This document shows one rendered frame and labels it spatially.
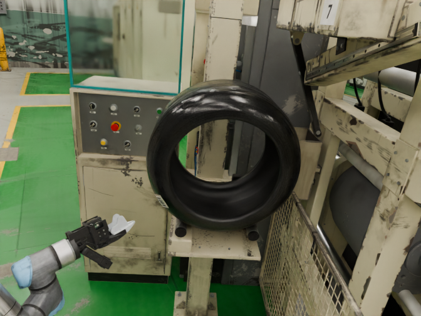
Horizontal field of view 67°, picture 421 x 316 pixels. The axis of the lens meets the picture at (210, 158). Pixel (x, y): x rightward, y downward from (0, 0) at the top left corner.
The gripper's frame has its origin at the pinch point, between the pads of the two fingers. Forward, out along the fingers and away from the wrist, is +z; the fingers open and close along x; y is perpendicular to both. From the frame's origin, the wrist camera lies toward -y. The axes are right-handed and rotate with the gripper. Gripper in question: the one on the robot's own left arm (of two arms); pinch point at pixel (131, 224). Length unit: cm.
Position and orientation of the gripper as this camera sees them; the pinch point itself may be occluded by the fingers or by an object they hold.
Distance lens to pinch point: 113.8
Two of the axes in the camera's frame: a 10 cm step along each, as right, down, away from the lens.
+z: 7.3, -3.3, 6.0
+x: -6.4, -0.3, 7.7
